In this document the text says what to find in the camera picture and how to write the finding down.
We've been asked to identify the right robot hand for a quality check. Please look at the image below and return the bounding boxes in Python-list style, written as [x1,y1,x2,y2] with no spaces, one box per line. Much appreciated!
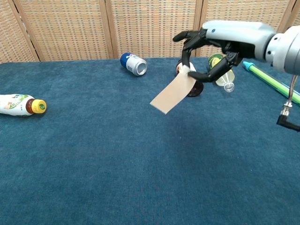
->
[172,20,278,83]

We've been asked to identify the yellow paper card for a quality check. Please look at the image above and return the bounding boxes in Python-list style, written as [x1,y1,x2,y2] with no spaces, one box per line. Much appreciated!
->
[150,66,197,115]

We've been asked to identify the green label plastic bottle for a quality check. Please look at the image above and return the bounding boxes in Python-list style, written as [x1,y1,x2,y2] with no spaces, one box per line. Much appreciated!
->
[208,53,236,93]

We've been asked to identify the green tube with teal cap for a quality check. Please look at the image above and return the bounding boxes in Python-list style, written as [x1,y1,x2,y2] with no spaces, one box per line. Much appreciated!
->
[242,61,300,105]

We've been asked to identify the dark brown glass bottle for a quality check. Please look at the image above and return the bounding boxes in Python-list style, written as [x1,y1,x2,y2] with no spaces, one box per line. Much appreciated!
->
[176,59,204,98]

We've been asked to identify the blue and white can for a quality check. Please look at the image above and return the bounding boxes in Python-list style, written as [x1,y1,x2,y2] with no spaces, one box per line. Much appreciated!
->
[120,52,147,77]

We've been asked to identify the woven folding screen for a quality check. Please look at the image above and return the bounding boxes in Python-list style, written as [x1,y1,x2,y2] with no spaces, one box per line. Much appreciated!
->
[0,0,300,64]

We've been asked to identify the blue table cloth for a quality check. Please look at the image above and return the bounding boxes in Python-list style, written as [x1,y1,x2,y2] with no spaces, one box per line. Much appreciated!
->
[0,55,300,225]

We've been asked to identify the white bottle with yellow cap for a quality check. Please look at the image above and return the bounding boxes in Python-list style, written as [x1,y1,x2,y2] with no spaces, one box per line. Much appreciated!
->
[0,94,47,117]

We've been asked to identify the black cable with connector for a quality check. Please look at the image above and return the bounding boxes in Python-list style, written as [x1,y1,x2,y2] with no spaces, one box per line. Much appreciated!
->
[276,74,300,132]

